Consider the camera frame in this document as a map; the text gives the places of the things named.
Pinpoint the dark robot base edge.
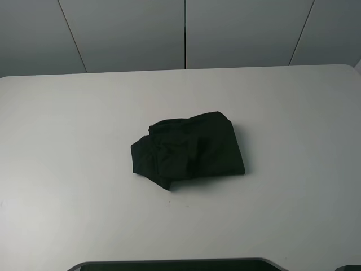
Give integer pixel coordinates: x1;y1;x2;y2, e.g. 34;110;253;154
70;258;284;270

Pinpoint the black printed t-shirt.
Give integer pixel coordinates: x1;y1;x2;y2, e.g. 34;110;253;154
131;111;245;190

